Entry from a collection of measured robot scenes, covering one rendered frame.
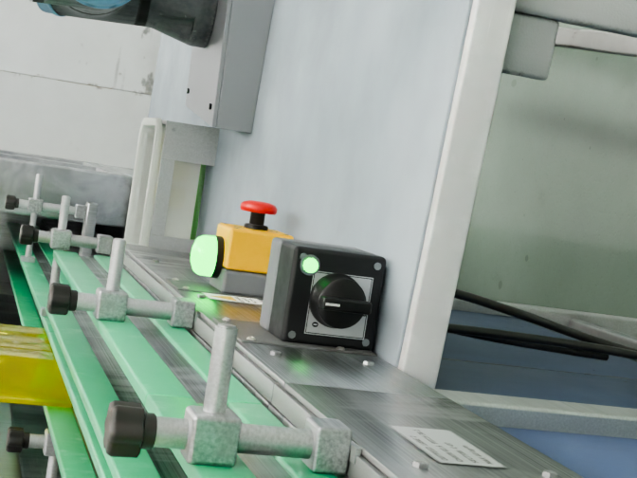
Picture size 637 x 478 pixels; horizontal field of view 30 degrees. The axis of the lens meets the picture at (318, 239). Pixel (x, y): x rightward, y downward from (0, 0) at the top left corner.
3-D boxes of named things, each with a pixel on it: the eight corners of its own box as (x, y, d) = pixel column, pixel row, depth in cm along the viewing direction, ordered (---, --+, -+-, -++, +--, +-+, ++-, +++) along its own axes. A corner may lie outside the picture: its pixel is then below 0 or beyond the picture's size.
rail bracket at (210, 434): (335, 461, 67) (99, 443, 63) (354, 334, 67) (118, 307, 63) (357, 482, 64) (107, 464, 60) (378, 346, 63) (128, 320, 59)
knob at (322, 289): (356, 330, 98) (370, 337, 95) (304, 324, 97) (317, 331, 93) (365, 276, 98) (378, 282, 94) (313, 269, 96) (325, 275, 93)
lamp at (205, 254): (211, 275, 129) (185, 271, 128) (218, 234, 129) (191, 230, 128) (220, 281, 125) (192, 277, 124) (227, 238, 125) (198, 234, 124)
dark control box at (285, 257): (348, 336, 106) (258, 325, 104) (362, 248, 106) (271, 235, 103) (378, 354, 98) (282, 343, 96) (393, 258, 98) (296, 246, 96)
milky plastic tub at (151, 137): (174, 265, 190) (120, 258, 187) (195, 125, 188) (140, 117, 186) (194, 279, 173) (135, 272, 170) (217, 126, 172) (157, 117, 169)
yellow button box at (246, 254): (273, 292, 133) (208, 284, 130) (282, 226, 132) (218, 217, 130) (289, 302, 126) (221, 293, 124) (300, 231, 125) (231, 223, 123)
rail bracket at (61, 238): (99, 319, 168) (9, 309, 165) (116, 202, 167) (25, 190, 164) (100, 322, 166) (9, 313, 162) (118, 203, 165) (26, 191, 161)
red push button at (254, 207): (232, 229, 129) (237, 197, 129) (268, 233, 130) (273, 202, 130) (241, 231, 125) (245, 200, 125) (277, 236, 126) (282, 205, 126)
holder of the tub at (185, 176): (172, 298, 190) (124, 292, 188) (197, 127, 188) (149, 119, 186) (192, 315, 174) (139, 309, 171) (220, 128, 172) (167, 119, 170)
